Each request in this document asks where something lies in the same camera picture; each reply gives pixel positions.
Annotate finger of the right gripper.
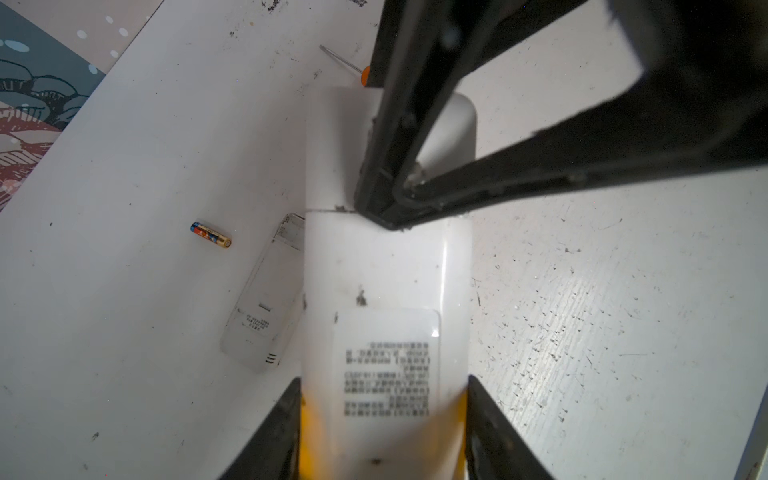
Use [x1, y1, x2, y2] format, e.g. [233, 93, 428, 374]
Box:
[354, 1, 581, 230]
[396, 89, 767, 212]

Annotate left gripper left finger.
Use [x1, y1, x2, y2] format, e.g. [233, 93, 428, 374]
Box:
[220, 377, 302, 480]

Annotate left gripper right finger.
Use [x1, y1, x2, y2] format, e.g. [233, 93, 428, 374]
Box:
[465, 375, 554, 480]

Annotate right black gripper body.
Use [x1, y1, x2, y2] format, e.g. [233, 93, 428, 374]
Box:
[605, 0, 768, 121]

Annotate orange black screwdriver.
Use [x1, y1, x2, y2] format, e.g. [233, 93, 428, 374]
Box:
[319, 45, 370, 87]

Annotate white remote grey buttons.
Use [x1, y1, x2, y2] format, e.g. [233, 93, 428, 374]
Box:
[220, 213, 305, 374]

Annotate white remote green buttons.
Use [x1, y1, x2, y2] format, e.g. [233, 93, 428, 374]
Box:
[298, 87, 474, 479]

